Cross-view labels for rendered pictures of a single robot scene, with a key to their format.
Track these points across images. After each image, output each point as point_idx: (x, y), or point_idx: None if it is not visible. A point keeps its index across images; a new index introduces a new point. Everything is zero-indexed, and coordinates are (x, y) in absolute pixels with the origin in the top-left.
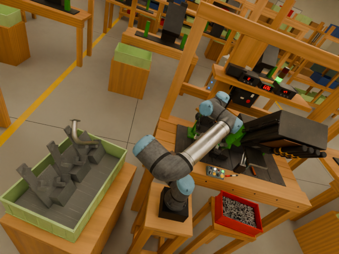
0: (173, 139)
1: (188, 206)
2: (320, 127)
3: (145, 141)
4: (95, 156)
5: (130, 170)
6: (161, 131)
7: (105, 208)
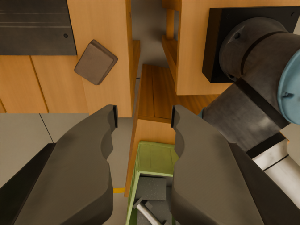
0: (14, 62)
1: (273, 7)
2: None
3: None
4: (162, 194)
5: (149, 127)
6: (9, 102)
7: None
